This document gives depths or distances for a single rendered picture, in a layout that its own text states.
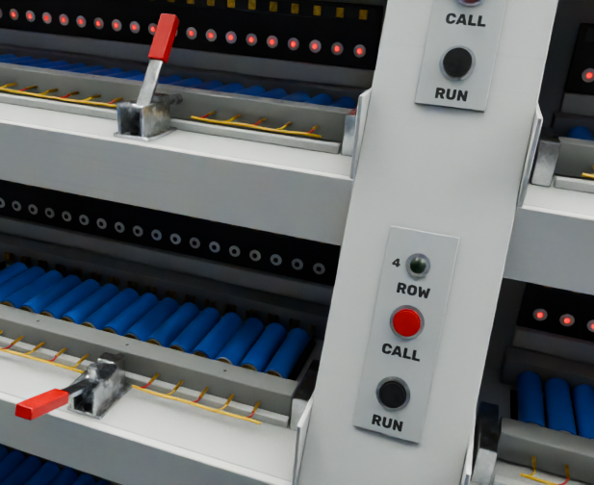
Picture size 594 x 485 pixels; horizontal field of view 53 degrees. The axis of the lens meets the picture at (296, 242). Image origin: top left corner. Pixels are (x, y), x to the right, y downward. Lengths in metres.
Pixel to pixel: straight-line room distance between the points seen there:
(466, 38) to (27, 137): 0.30
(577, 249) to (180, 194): 0.25
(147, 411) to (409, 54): 0.30
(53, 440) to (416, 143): 0.32
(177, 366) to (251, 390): 0.06
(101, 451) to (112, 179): 0.19
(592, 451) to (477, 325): 0.13
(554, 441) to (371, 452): 0.13
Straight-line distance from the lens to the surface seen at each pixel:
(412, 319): 0.35
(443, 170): 0.36
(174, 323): 0.51
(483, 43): 0.37
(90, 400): 0.46
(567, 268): 0.37
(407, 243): 0.35
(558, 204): 0.37
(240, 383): 0.43
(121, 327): 0.51
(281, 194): 0.38
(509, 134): 0.36
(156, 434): 0.43
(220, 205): 0.40
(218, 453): 0.42
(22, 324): 0.52
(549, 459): 0.45
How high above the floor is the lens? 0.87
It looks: 3 degrees down
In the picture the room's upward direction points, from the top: 10 degrees clockwise
